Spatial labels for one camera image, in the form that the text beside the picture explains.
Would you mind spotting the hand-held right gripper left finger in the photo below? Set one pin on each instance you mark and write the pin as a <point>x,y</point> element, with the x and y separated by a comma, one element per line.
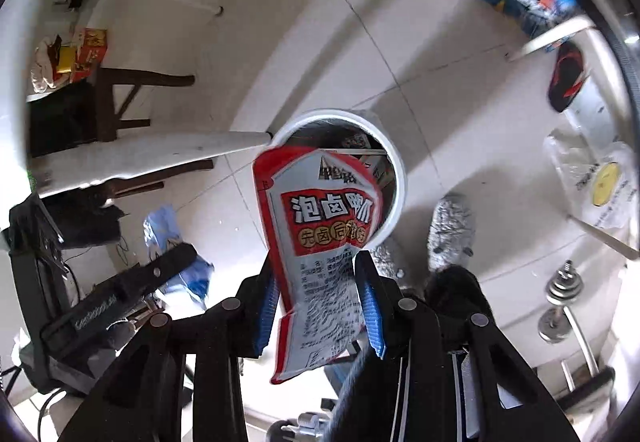
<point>265,317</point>

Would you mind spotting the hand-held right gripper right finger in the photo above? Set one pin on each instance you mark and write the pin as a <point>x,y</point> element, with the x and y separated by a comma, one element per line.
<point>374,317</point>

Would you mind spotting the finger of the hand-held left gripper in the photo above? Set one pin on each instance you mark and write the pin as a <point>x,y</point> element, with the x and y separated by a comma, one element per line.
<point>197,276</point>
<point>160,267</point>

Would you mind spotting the red white snack packet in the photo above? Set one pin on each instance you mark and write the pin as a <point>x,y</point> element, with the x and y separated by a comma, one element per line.
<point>320,222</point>

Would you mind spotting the white round waste bin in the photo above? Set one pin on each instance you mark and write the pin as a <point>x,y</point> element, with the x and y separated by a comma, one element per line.
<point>395,172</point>

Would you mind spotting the grey fluffy slipper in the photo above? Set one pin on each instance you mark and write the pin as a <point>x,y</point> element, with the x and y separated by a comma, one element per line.
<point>387,261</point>
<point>450,232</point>

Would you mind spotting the dark wooden chair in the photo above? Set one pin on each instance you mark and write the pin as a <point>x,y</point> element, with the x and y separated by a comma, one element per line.
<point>125,97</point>

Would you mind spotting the metal dumbbell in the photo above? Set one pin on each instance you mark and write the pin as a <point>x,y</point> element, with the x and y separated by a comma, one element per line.
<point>560,302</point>

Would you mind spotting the yellow bin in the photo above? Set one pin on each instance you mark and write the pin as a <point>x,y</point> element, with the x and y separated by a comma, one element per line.
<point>64,60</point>

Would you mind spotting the pile of clothes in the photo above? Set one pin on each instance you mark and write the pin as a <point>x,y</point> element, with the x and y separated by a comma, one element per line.
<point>42,70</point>

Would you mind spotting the red cardboard box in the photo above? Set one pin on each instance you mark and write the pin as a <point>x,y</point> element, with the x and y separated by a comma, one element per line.
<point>92,47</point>

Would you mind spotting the clear bag with yellow disc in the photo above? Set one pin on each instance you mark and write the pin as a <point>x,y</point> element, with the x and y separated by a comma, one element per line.
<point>595,182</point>

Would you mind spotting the black red slipper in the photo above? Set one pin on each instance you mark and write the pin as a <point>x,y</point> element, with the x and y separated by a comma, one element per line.
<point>565,77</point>

